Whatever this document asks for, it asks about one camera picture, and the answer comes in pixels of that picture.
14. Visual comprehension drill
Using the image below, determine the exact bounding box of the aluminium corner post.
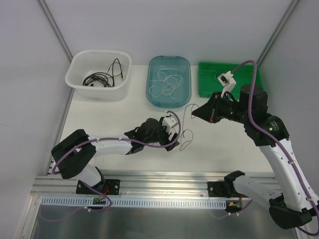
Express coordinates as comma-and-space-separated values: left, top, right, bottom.
257, 0, 301, 66
36, 0, 73, 62

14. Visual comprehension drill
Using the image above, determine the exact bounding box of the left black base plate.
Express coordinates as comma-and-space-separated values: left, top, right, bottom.
76, 179, 121, 195

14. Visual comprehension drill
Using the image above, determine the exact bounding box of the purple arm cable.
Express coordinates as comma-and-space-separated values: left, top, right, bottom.
231, 59, 319, 236
51, 110, 182, 175

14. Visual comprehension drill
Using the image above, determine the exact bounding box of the black USB cable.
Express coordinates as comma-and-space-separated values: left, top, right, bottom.
82, 58, 125, 88

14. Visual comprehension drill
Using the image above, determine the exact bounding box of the aluminium corner post right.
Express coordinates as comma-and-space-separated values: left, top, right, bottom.
257, 0, 301, 66

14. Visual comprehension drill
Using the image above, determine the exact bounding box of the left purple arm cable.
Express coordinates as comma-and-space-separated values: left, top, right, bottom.
51, 110, 182, 175

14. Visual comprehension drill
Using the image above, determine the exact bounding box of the thin white wire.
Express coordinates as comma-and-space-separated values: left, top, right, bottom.
149, 67, 185, 100

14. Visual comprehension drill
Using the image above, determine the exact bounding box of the blue translucent plastic container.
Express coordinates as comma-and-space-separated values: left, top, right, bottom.
146, 56, 191, 109

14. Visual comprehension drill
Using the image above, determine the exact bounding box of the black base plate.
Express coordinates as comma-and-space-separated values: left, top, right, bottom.
207, 181, 240, 198
76, 179, 121, 195

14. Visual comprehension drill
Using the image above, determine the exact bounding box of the aluminium corner post left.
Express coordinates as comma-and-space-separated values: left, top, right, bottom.
36, 0, 73, 62

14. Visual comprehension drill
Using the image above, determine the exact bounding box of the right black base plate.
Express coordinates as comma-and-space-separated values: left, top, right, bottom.
207, 181, 240, 198

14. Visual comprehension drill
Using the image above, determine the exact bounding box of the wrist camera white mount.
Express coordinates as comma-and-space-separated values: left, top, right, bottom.
162, 114, 179, 135
217, 71, 236, 97

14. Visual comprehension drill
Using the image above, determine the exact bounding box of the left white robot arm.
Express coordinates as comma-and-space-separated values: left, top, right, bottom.
51, 116, 180, 194

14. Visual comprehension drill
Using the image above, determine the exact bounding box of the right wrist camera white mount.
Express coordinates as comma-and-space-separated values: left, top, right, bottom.
217, 71, 236, 97

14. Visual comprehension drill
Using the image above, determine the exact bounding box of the white translucent plastic tub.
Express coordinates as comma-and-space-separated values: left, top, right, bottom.
65, 50, 132, 101

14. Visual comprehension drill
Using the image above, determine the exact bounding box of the aluminium mounting rail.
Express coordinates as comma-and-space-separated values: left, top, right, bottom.
31, 174, 277, 200

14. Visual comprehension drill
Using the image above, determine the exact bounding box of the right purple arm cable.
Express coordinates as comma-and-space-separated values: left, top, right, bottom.
231, 59, 319, 236

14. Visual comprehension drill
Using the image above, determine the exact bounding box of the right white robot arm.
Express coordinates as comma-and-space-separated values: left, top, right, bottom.
192, 84, 319, 229

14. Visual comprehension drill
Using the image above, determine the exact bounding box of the white slotted cable duct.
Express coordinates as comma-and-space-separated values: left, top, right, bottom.
41, 196, 226, 210

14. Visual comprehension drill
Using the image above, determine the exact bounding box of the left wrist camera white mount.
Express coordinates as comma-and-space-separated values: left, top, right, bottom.
162, 114, 179, 135

